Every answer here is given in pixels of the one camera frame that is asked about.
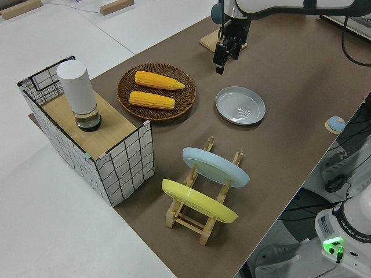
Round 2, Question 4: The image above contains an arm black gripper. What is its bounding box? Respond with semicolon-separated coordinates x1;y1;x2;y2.
213;17;252;75

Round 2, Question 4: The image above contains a gray round plate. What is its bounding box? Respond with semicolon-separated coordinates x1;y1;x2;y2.
215;86;267;126

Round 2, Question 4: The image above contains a light blue plate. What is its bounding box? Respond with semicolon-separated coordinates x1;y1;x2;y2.
181;147;250;189

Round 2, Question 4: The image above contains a yellow plate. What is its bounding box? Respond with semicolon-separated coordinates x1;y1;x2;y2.
161;178;239;224

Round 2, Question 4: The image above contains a wooden mug rack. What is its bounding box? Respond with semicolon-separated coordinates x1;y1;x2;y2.
199;27;249;52

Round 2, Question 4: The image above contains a dark blue mug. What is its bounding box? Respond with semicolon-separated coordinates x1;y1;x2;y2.
210;4;223;24

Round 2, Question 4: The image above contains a brown wicker basket tray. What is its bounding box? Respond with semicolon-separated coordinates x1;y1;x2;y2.
117;63;198;121

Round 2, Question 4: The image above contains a brown table mat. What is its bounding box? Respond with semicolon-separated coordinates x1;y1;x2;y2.
27;11;371;278

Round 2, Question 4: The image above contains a yellow corn cob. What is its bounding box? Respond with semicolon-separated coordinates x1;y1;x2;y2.
134;70;186;90
129;90;176;111

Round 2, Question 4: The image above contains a wooden block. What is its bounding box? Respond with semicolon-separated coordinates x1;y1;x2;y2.
99;0;135;15
0;5;29;21

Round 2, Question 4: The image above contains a white toaster oven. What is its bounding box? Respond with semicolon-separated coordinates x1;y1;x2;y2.
318;13;371;35

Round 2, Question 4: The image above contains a light wooden lid board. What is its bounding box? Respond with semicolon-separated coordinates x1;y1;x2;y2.
40;92;137;154

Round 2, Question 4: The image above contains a white power strip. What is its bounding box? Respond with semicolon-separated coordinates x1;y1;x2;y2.
320;149;359;189

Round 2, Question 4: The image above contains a black power plug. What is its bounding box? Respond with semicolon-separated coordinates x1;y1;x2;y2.
324;176;345;193

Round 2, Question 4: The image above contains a wooden dish rack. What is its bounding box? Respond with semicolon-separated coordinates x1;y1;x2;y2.
165;136;244;247

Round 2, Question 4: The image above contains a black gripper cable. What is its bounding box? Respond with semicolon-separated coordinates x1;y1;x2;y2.
217;0;232;40

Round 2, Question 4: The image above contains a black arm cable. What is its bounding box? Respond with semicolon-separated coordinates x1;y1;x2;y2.
341;16;371;66

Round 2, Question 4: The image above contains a wire and wood shelf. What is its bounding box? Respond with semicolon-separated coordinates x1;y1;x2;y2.
16;54;154;208

